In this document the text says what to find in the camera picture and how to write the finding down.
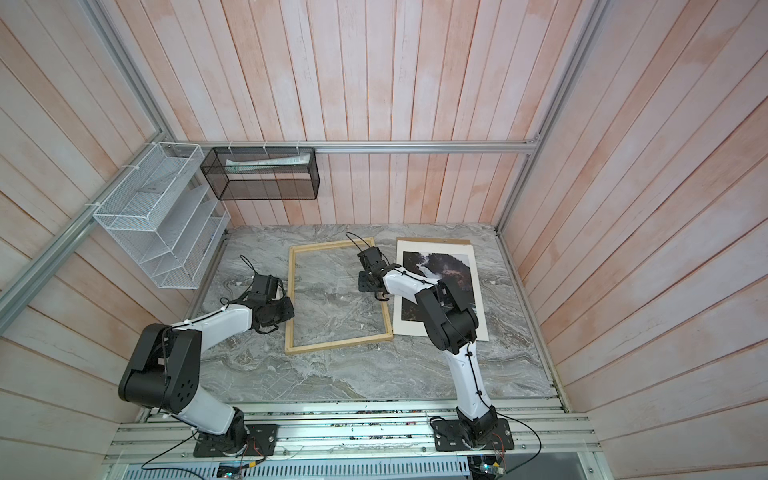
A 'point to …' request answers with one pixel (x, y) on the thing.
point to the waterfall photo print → (444, 261)
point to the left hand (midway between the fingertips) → (290, 314)
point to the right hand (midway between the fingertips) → (367, 283)
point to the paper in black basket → (267, 164)
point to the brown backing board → (453, 241)
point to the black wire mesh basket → (262, 173)
